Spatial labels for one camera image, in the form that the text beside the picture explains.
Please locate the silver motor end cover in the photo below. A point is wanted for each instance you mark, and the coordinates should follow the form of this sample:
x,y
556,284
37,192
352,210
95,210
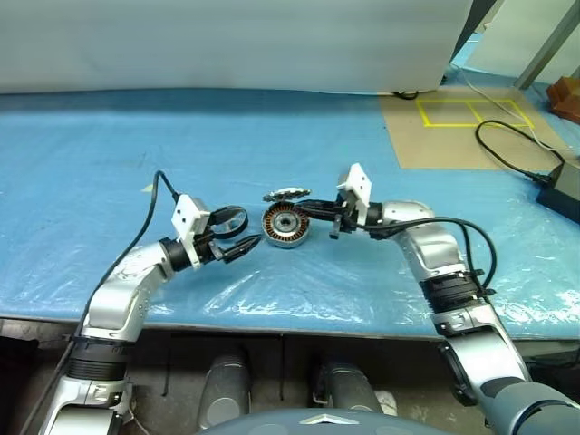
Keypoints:
x,y
285,196

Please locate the black ring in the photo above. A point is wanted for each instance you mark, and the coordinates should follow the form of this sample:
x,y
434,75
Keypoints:
x,y
245,223

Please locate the black power adapter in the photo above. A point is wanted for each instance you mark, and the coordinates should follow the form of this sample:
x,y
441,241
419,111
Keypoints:
x,y
564,186

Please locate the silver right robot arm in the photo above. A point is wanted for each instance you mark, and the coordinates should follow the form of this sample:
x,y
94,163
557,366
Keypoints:
x,y
430,244

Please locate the brown cardboard sheet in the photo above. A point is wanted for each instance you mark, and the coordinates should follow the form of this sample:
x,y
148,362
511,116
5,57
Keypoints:
x,y
453,145

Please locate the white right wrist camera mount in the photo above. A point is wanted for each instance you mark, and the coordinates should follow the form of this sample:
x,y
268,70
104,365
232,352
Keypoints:
x,y
358,183

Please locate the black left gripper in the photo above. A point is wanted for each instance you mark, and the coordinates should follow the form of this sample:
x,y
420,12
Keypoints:
x,y
210,251

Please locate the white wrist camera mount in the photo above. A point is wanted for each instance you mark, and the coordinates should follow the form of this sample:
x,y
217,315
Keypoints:
x,y
188,217
358,183

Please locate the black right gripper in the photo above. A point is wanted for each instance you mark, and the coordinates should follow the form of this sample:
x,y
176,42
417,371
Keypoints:
x,y
346,217

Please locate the grey robot torso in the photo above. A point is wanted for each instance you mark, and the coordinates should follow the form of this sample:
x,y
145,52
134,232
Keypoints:
x,y
317,423

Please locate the red-brown block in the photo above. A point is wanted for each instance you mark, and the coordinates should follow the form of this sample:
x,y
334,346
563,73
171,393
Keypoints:
x,y
566,97

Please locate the small pale tape piece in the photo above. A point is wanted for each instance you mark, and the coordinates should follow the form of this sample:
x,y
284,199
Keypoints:
x,y
147,188

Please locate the small white panel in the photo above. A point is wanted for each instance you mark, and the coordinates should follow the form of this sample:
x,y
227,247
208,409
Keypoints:
x,y
507,31

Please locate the silver motor stator housing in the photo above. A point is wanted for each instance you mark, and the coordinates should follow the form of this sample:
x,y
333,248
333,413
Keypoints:
x,y
286,240

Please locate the grey metal post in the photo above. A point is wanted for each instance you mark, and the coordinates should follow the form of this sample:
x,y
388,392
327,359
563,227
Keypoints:
x,y
544,50

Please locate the grey rounded robot leg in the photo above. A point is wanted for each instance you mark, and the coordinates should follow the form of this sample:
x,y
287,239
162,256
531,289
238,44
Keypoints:
x,y
224,389
346,389

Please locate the yellow tape squares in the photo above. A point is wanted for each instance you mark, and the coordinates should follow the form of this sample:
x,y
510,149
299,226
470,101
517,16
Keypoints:
x,y
422,113

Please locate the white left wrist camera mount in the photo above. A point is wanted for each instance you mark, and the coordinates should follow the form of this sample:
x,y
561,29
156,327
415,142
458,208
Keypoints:
x,y
188,217

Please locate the large white backdrop board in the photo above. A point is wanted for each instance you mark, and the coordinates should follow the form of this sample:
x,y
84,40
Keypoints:
x,y
226,41

